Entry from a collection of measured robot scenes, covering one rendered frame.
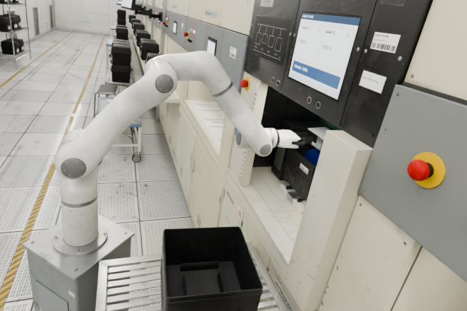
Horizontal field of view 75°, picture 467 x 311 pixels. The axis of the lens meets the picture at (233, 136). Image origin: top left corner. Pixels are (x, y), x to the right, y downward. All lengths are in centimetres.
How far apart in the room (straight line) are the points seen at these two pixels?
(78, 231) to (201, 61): 75
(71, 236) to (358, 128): 103
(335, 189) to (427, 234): 22
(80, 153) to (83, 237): 36
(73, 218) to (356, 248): 93
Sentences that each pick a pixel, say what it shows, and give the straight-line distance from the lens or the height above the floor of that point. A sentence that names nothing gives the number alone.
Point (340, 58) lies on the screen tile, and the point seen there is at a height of 158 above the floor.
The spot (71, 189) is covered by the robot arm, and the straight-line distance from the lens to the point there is 119.
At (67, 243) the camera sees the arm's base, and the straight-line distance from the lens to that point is 134.
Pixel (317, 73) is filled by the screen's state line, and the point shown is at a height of 152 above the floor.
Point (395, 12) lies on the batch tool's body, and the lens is 79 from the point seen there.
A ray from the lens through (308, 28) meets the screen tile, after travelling 105.
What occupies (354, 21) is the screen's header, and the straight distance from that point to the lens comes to 88.
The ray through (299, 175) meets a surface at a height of 103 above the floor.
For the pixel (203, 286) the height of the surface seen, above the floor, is 77.
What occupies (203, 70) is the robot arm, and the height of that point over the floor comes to 145.
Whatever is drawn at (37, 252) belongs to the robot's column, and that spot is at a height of 76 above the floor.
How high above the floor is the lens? 164
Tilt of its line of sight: 22 degrees down
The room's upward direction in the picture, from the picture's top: 9 degrees clockwise
